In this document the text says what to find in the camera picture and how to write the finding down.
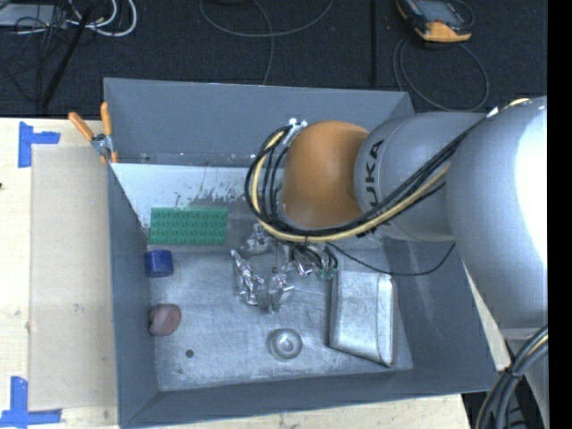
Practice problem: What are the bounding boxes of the grey metal bin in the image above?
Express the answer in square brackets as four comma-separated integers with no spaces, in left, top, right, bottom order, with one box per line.
[102,77,501,429]

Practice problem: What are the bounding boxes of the green studded flat block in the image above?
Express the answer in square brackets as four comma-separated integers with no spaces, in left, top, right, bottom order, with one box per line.
[148,206,231,247]

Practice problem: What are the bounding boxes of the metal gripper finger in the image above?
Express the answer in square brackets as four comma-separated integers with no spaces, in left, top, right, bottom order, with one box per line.
[229,248,265,307]
[266,273,297,315]

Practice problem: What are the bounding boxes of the pale brown cardboard board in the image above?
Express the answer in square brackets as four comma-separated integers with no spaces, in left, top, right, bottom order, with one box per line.
[27,143,119,413]

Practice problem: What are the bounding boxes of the blue cylinder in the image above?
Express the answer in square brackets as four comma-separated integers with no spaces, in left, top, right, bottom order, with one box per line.
[143,248,175,279]

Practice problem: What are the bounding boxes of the red-brown rounded lump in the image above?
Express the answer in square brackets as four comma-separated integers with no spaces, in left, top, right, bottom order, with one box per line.
[147,302,183,338]

